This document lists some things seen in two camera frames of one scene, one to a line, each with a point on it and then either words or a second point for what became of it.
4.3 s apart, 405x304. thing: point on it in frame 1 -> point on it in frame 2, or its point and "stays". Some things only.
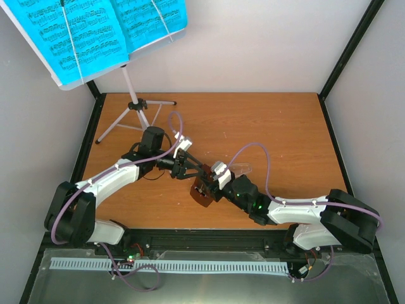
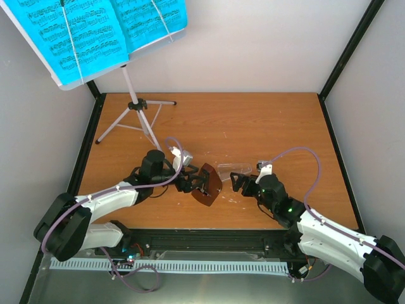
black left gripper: [180, 171] -> [186, 186]
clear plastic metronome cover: [240, 169] stays
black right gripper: [212, 190] -> [242, 178]
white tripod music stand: [135, 117] stays
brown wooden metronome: [200, 190] stays
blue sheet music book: [81, 39] stays
